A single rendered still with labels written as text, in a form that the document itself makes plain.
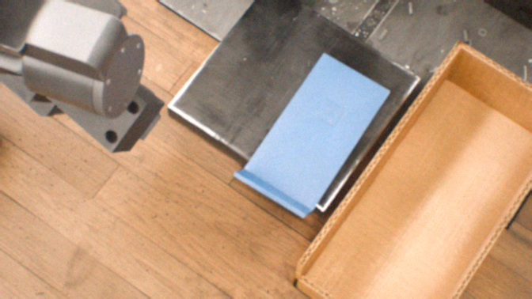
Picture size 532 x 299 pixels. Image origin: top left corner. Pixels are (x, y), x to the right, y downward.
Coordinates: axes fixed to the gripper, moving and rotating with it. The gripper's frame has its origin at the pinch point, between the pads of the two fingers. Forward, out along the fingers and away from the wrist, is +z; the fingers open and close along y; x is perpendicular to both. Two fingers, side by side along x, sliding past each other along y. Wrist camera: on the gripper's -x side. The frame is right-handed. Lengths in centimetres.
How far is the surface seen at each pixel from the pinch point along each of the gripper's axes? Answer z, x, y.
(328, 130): 12.1, -17.0, 4.6
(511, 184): 17.1, -32.4, 10.7
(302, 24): 16.0, -8.3, 10.2
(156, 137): 9.6, -5.5, -5.4
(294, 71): 13.9, -11.0, 6.6
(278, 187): 8.7, -17.2, -1.5
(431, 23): 22.2, -16.9, 17.5
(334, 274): 8.9, -25.8, -4.3
